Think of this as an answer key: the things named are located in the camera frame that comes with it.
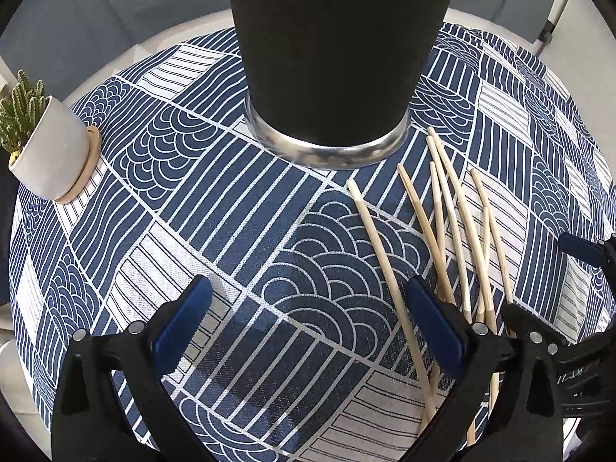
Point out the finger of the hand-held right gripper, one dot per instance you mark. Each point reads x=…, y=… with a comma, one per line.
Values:
x=514, y=318
x=584, y=249

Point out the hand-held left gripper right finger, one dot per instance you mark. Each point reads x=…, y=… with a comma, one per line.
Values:
x=435, y=322

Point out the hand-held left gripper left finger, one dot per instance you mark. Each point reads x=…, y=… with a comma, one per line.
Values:
x=186, y=315

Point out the pile of wooden chopsticks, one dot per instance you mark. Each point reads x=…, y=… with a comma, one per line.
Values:
x=486, y=305

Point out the black cup with metal base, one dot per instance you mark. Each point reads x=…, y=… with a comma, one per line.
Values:
x=337, y=57

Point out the blue white patterned tablecloth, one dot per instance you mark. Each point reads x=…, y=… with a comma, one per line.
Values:
x=240, y=202

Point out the wooden saucer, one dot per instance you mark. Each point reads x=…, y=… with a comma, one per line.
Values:
x=85, y=166

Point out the cactus in white pot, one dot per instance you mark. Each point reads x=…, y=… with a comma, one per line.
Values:
x=53, y=149

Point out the white metal frame leg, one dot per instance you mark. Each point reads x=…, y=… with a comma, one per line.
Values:
x=553, y=14

